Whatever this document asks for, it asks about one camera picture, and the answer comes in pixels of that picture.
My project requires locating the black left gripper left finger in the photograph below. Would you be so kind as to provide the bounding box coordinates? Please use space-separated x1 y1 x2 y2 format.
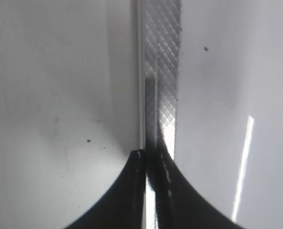
67 149 146 229

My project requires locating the white board with grey frame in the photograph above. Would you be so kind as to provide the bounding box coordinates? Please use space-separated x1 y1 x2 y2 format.
0 0 283 229

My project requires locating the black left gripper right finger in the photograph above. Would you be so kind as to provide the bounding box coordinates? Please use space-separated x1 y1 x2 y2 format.
147 134 240 229

